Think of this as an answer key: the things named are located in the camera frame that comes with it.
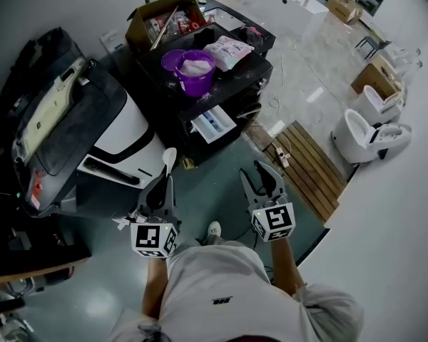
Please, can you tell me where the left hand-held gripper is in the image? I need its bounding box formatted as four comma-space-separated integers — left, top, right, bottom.
129, 174, 182, 260

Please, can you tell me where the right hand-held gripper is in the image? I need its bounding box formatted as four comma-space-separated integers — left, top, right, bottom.
239, 160, 295, 243

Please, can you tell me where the white plastic scoop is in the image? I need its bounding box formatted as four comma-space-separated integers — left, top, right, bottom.
162, 147, 178, 177

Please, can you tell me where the white detergent drawer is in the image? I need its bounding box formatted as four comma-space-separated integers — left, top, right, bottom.
191, 105, 238, 145

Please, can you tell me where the white detergent powder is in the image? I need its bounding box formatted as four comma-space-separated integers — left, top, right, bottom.
178, 57, 214, 76

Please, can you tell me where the person's right forearm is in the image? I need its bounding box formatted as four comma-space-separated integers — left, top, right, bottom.
269, 239, 306, 295

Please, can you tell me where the person's left forearm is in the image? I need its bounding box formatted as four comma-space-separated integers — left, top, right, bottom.
142, 256, 170, 320

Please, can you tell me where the black washing machine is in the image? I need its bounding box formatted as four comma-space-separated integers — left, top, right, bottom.
133, 23, 274, 167

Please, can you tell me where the pink and white detergent bag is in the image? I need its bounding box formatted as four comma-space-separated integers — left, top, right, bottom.
202, 35, 255, 73

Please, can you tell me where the white power strip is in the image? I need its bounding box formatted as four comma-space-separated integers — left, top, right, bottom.
275, 147, 290, 167

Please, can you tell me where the wooden slatted board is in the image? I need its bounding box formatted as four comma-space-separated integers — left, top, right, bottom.
248, 119, 349, 224

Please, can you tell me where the white and black appliance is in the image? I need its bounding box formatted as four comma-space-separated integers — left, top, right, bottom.
12, 26, 168, 220

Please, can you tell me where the white toilet with open lid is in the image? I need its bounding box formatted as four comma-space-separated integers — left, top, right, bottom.
330, 108, 413, 165

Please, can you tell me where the person's grey shirt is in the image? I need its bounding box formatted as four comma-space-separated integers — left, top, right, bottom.
108, 239, 365, 342

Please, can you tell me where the purple plastic bucket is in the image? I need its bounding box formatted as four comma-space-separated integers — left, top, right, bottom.
174, 49, 217, 98

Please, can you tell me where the purple bucket lid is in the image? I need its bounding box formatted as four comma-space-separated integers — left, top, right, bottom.
160, 49, 186, 81

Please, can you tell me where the white toilet in box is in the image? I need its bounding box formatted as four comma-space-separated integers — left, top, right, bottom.
352, 83, 404, 124

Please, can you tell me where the dark low shelf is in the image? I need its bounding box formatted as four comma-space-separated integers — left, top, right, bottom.
0, 222, 92, 284

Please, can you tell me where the large open cardboard box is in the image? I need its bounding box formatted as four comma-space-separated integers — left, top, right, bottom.
350, 53, 407, 101

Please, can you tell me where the black appliance with white panel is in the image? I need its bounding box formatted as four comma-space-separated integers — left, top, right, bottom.
199, 0, 276, 55

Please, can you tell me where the open cardboard box with clutter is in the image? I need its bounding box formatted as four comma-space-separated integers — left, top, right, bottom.
124, 0, 208, 51

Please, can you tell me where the black stool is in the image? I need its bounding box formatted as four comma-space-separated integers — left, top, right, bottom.
355, 36, 392, 60

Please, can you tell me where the closed cardboard box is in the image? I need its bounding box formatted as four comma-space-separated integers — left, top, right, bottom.
326, 0, 364, 24

